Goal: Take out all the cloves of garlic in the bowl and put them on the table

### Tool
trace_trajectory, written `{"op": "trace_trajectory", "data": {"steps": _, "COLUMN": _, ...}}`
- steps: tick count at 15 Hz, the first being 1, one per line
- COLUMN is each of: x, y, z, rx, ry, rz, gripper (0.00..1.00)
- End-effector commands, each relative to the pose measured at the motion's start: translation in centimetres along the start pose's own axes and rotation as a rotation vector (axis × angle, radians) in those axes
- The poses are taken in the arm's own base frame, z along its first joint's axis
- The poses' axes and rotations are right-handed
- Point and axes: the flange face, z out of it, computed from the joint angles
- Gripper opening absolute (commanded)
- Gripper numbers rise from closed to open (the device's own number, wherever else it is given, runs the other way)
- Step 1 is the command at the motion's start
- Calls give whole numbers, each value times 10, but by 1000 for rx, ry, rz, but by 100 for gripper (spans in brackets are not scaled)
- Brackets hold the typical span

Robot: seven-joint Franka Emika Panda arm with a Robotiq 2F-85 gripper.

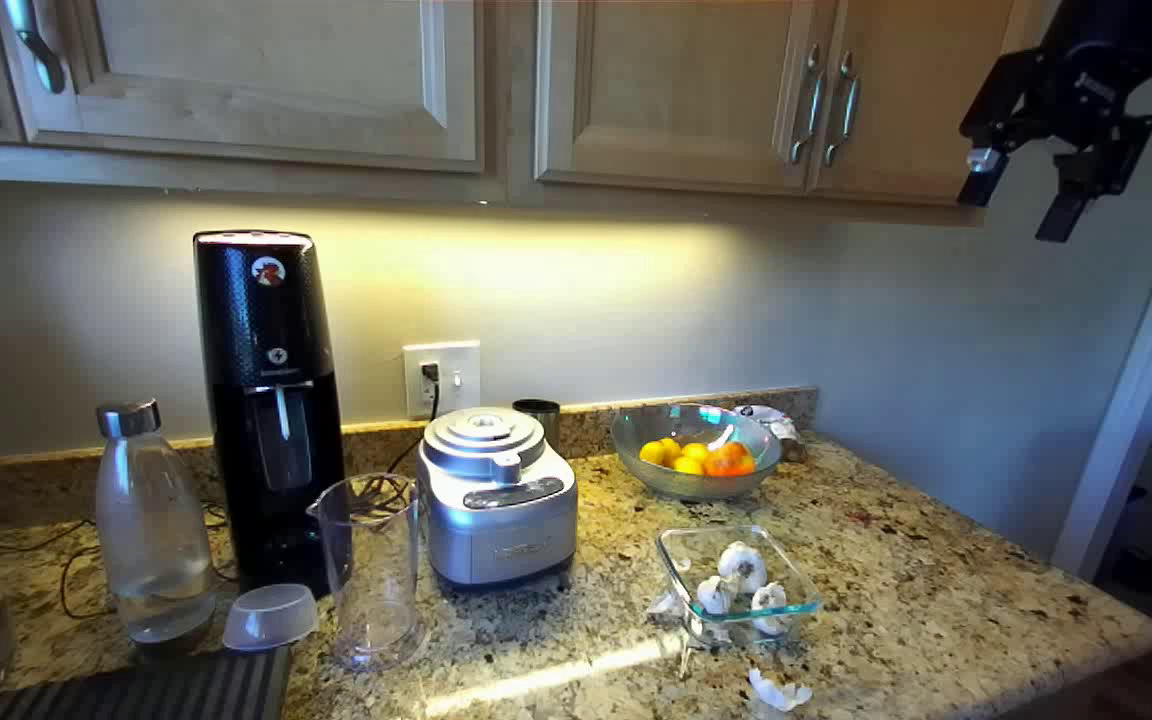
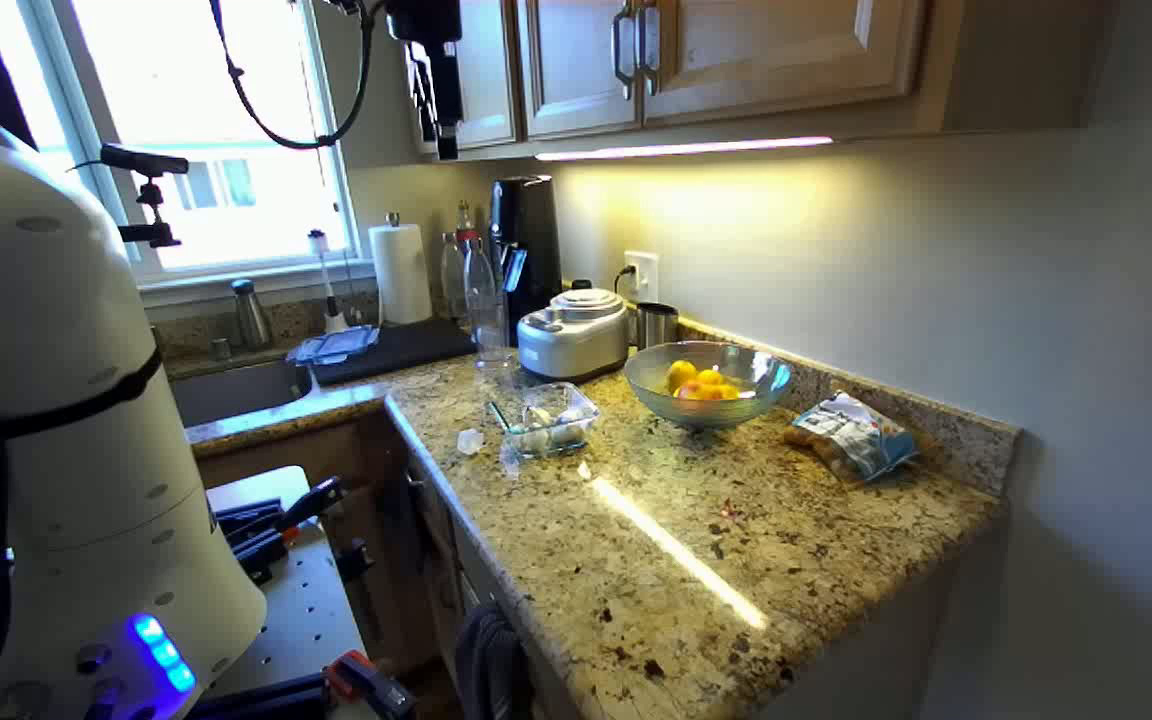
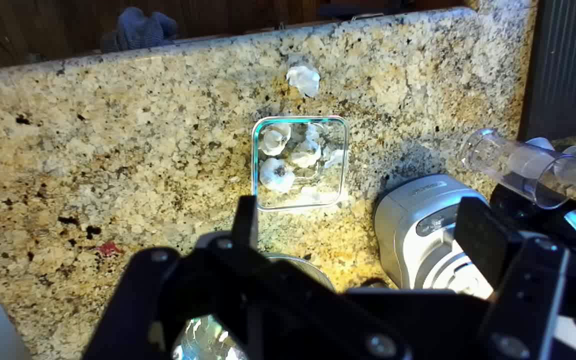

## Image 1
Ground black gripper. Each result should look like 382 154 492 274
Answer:
959 0 1152 245

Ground round glass fruit bowl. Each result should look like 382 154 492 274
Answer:
609 405 778 502

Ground square glass bowl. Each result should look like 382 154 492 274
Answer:
653 526 821 648

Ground garlic skin piece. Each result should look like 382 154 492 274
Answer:
748 670 810 714

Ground wooden upper cabinets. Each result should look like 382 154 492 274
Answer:
0 0 1051 209

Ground snack bag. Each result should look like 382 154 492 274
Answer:
730 405 798 446

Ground orange fruit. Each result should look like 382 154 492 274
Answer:
705 446 756 482

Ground yellow lemon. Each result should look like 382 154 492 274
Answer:
634 437 678 467

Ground dark metal cup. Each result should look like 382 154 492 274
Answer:
510 395 559 450

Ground clear measuring cup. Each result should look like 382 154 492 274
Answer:
306 473 414 673

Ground black soda maker machine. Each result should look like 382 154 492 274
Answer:
193 230 345 596

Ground clear soda bottle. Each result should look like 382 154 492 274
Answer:
95 402 215 648

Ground black drying mat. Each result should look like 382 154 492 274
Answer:
0 653 292 720

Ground white wall outlet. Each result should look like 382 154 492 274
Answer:
401 341 480 415

